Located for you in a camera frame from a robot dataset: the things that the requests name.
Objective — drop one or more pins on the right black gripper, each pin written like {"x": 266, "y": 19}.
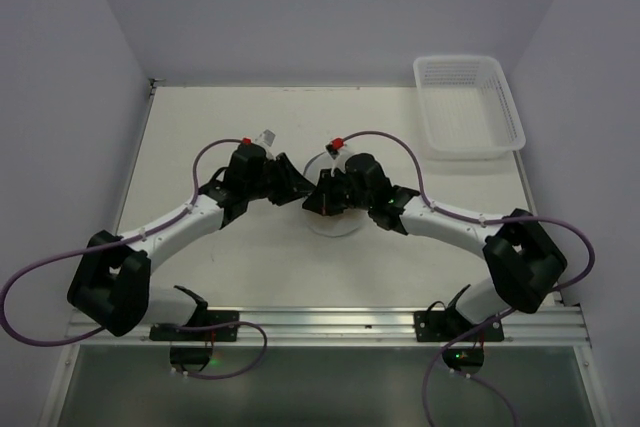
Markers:
{"x": 327, "y": 192}

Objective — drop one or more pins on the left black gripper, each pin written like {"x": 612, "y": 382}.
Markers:
{"x": 279, "y": 179}

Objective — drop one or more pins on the white mesh laundry bag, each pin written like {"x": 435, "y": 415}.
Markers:
{"x": 343, "y": 224}

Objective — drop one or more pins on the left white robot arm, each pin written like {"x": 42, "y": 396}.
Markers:
{"x": 112, "y": 282}

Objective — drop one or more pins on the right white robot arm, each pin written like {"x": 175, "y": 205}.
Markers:
{"x": 523, "y": 261}

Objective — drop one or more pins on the white plastic basket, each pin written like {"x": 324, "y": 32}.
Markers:
{"x": 467, "y": 108}

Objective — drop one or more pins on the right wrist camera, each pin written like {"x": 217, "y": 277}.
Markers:
{"x": 340, "y": 153}

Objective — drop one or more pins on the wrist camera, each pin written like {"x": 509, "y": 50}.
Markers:
{"x": 340, "y": 153}
{"x": 265, "y": 139}

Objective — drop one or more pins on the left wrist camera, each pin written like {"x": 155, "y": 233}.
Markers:
{"x": 265, "y": 139}

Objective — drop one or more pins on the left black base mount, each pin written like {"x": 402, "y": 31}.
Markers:
{"x": 193, "y": 321}

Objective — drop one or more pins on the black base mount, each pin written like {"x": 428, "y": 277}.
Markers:
{"x": 193, "y": 321}
{"x": 441, "y": 323}

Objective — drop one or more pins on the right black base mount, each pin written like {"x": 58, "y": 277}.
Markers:
{"x": 441, "y": 323}

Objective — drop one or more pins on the aluminium mounting rail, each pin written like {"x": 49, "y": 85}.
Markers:
{"x": 551, "y": 326}

